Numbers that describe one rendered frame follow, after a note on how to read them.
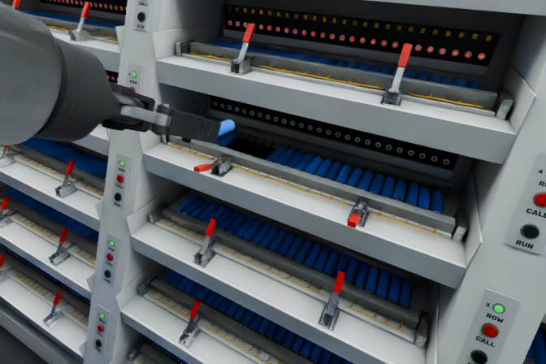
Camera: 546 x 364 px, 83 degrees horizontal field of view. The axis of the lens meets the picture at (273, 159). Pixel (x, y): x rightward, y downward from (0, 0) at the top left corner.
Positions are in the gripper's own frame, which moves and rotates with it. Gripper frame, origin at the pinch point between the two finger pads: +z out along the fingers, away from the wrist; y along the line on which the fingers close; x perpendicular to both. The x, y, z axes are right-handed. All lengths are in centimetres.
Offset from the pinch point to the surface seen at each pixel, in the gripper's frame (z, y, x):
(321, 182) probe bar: 19.7, -14.4, 3.5
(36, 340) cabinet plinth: 31, 57, 75
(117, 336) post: 24, 23, 53
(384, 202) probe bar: 19.4, -25.3, 3.6
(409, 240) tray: 17.1, -30.1, 7.7
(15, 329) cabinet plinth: 32, 68, 77
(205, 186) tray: 17.7, 6.8, 10.7
